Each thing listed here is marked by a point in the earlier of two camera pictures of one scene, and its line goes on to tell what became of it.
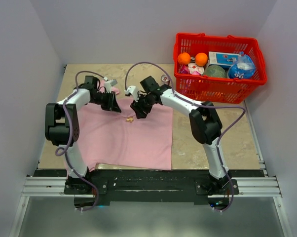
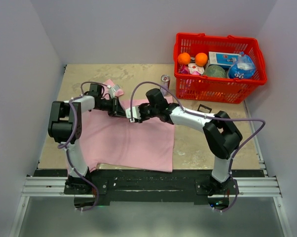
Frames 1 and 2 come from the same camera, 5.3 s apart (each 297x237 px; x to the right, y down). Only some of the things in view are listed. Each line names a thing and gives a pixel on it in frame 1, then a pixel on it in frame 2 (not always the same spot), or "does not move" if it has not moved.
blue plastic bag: x=243 y=68 does not move
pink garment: x=109 y=137 does not move
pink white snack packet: x=191 y=68 does not move
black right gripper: x=139 y=109 to x=142 y=119
